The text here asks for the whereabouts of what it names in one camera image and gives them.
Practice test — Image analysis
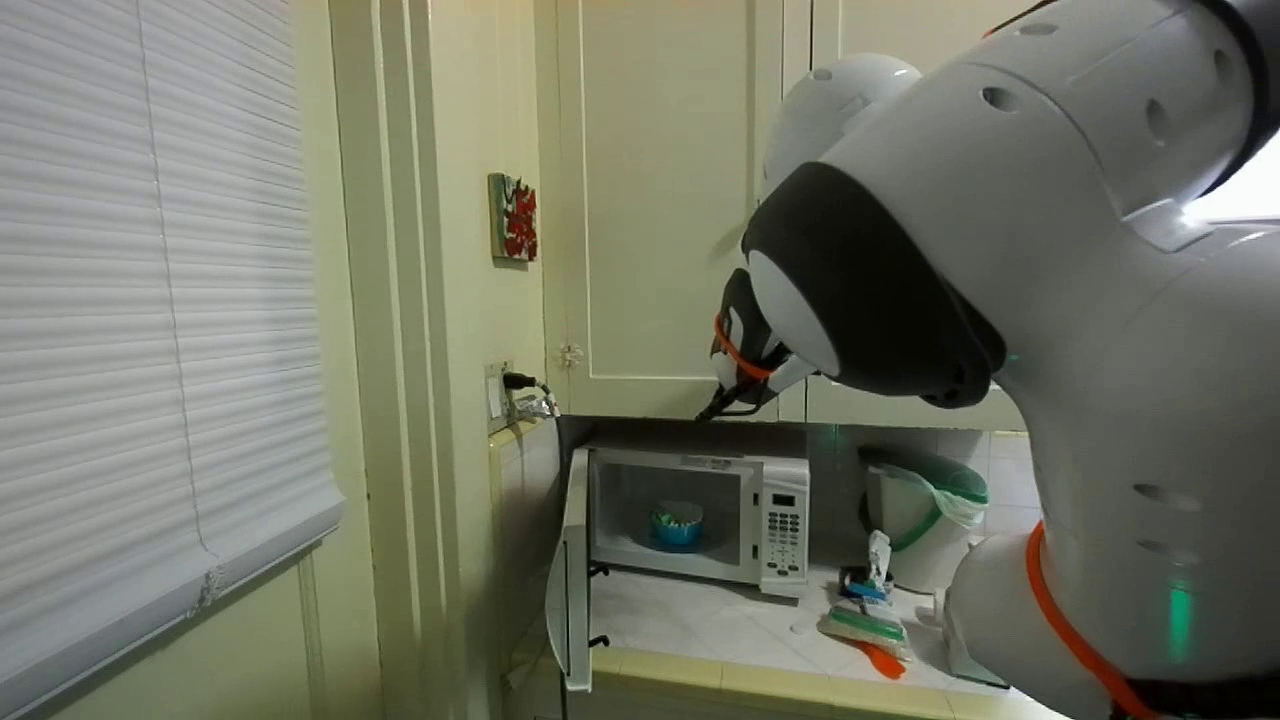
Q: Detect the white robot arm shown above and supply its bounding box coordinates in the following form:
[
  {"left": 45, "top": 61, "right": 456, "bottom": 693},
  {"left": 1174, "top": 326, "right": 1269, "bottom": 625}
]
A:
[{"left": 717, "top": 0, "right": 1280, "bottom": 720}]

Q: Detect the blue bowl in microwave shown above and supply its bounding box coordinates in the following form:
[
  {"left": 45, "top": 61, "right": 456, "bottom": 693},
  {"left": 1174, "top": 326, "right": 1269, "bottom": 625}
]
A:
[{"left": 654, "top": 499, "right": 703, "bottom": 553}]

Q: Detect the white microwave oven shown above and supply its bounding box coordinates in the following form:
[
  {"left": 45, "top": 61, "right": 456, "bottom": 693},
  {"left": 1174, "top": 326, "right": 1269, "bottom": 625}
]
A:
[{"left": 574, "top": 443, "right": 812, "bottom": 598}]

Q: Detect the white window blind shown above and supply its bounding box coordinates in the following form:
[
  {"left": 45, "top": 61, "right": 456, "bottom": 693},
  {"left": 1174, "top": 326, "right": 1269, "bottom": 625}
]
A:
[{"left": 0, "top": 0, "right": 342, "bottom": 720}]

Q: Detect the wall power outlet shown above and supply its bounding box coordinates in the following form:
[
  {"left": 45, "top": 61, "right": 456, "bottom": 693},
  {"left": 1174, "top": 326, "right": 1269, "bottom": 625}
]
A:
[{"left": 486, "top": 361, "right": 514, "bottom": 433}]

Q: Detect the red wall picture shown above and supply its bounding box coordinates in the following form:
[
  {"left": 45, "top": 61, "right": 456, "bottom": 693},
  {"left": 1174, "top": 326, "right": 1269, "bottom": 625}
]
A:
[{"left": 487, "top": 173, "right": 542, "bottom": 264}]

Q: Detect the dish brush with orange handle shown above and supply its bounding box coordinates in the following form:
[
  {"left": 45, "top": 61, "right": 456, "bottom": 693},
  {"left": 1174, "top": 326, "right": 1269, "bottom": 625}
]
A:
[{"left": 818, "top": 530, "right": 913, "bottom": 680}]

